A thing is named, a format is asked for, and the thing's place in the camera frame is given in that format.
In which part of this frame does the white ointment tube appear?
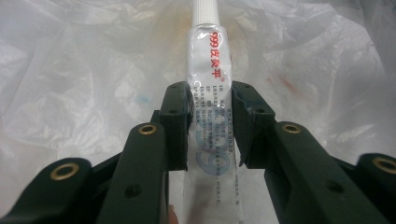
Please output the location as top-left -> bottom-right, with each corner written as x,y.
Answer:
181,0 -> 246,224

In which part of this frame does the clear smiley plastic bag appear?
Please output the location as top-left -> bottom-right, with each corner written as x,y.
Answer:
0,0 -> 396,224

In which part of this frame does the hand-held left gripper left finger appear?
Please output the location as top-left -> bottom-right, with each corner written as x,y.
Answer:
96,81 -> 191,224

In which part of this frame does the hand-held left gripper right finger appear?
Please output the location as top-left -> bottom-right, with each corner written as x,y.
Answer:
232,80 -> 390,224

